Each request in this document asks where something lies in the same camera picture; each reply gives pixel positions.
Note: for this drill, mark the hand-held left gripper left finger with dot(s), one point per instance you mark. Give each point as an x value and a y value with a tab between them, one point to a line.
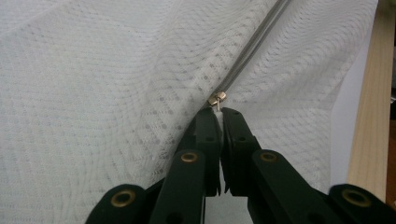
213	149

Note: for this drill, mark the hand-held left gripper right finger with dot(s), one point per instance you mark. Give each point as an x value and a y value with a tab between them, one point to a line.
236	155

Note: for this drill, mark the white mesh laundry bag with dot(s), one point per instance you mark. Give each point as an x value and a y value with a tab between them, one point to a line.
93	93

